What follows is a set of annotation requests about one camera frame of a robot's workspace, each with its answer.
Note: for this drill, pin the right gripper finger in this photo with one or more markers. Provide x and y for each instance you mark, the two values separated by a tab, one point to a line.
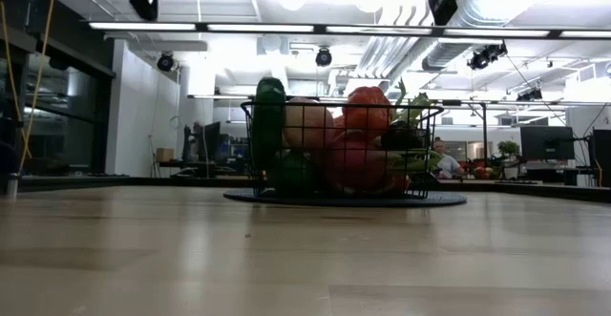
441	6

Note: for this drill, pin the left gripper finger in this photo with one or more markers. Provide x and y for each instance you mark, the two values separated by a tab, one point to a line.
138	1

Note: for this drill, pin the white and green leek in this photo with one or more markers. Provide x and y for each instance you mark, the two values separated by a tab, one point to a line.
417	103

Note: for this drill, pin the orange-red bumpy fruit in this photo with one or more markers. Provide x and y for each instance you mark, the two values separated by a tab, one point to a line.
367	108

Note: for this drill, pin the avocado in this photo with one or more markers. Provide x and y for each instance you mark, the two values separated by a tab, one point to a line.
401	137

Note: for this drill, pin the pink peach with leaf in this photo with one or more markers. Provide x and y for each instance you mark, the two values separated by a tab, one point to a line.
308	125

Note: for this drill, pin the pink dragon fruit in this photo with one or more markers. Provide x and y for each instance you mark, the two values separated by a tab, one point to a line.
355	163

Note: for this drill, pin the watermelon slice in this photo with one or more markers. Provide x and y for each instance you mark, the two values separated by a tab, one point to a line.
268	125

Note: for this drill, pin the green lime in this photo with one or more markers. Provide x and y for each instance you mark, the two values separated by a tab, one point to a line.
293	175

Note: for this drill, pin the overhead light bar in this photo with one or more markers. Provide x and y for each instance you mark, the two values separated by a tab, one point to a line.
320	28

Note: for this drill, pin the black computer monitor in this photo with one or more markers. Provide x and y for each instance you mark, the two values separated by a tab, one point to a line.
212	138
546	143
602	156

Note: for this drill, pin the cardboard box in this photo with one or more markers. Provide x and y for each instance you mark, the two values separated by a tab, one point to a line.
165	155

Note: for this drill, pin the green potted plant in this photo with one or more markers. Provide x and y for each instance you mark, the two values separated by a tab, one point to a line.
509	148

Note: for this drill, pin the person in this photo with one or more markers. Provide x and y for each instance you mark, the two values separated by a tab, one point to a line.
448	163

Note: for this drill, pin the silver ceiling duct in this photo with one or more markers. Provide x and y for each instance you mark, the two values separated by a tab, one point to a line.
453	56

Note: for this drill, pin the grey cylinder post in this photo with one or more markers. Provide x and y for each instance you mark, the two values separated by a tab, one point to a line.
13	187

